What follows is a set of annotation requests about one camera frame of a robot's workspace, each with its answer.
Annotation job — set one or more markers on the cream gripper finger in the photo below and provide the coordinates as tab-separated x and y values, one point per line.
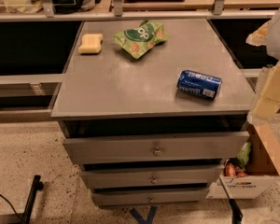
268	102
259	37

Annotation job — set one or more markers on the green rice chip bag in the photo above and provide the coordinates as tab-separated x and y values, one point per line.
138	41

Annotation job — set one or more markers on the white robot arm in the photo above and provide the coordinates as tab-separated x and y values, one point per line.
273	50

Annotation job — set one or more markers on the blue pepsi can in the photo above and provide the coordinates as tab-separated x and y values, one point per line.
199	84

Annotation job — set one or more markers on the green snack bag in box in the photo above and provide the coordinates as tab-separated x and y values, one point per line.
243	155

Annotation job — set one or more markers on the cardboard box with snacks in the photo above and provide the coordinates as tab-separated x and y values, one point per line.
261	171

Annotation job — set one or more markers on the top grey drawer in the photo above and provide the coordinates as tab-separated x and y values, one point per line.
166	147

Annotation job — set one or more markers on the grey drawer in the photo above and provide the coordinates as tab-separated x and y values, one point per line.
151	177
149	196
166	147

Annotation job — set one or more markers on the orange snack packet in box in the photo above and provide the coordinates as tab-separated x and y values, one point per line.
230	170

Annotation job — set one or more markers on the bottom grey drawer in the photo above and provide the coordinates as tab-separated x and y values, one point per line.
149	196

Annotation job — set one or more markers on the yellow sponge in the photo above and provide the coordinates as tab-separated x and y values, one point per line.
91	44

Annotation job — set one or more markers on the middle grey drawer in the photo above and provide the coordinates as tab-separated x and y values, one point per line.
151	177

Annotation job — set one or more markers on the black stand leg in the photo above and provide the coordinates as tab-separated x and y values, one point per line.
37	185

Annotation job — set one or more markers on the black tool handle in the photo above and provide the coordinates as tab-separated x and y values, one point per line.
237	214

